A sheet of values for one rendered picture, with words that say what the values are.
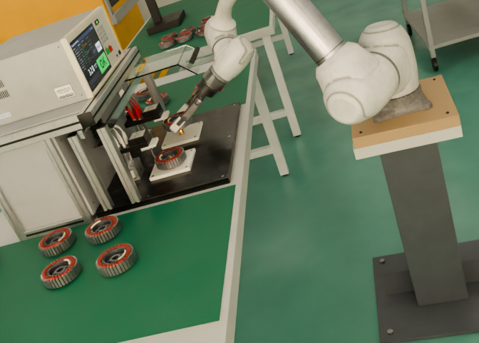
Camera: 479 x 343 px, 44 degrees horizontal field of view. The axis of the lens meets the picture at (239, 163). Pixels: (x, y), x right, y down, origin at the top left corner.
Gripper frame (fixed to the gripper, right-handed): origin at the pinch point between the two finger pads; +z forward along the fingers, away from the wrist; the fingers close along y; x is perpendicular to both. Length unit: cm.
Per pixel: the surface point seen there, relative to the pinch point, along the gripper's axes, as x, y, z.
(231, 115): -15.6, 8.2, -12.6
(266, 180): -76, 91, 37
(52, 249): 12, -62, 32
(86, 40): 43.4, -17.5, -10.5
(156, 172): -2.3, -28.8, 7.5
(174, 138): -3.5, -2.7, 5.5
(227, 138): -15.7, -13.4, -12.8
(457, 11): -135, 235, -99
